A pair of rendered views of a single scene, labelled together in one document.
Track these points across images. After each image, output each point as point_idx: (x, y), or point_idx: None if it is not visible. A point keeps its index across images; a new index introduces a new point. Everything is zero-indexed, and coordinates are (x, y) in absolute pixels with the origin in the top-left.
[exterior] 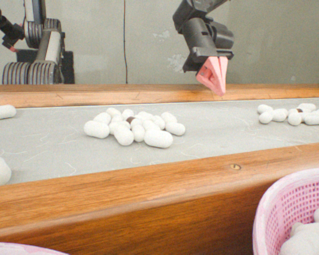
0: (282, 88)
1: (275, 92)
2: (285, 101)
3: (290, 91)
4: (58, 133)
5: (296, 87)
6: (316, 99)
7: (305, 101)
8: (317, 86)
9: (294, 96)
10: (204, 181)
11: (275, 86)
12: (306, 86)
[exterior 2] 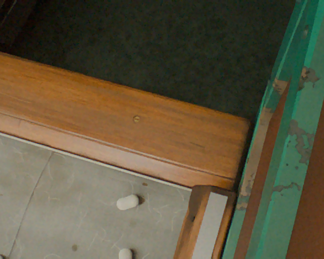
0: (21, 114)
1: None
2: None
3: (29, 127)
4: None
5: (61, 122)
6: (73, 163)
7: (23, 163)
8: (135, 134)
9: (33, 138)
10: None
11: (26, 98)
12: (104, 124)
